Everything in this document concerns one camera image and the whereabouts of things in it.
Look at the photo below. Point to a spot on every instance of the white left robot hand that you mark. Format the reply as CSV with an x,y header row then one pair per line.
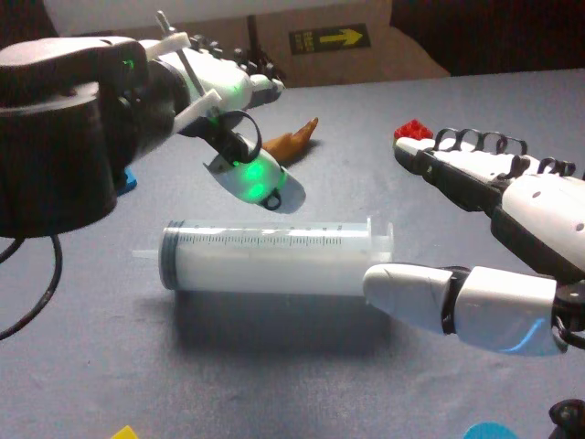
x,y
215,73

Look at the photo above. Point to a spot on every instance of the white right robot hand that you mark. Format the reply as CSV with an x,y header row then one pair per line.
x,y
503,302

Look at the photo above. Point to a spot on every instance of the large clear plastic syringe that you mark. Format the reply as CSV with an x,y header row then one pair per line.
x,y
265,260

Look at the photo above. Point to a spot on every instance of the black tripod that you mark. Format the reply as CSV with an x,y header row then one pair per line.
x,y
252,32

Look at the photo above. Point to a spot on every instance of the orange-brown toy food piece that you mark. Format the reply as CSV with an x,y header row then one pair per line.
x,y
292,139

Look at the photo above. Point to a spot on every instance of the black yellow arrow sign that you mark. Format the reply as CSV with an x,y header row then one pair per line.
x,y
329,39

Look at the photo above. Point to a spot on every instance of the blue round disc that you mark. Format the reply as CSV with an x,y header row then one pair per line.
x,y
489,432

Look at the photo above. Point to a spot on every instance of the blue square four-hole block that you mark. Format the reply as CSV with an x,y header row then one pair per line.
x,y
128,183

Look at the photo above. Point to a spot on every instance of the red and green toy brick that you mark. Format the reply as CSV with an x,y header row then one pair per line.
x,y
413,129

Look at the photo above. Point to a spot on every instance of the black curtain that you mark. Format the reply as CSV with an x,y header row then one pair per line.
x,y
23,18
503,36

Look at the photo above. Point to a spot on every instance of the grey table cloth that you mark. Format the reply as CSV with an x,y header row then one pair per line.
x,y
320,388

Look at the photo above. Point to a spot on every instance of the yellow rectangular block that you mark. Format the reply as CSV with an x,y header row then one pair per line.
x,y
124,433

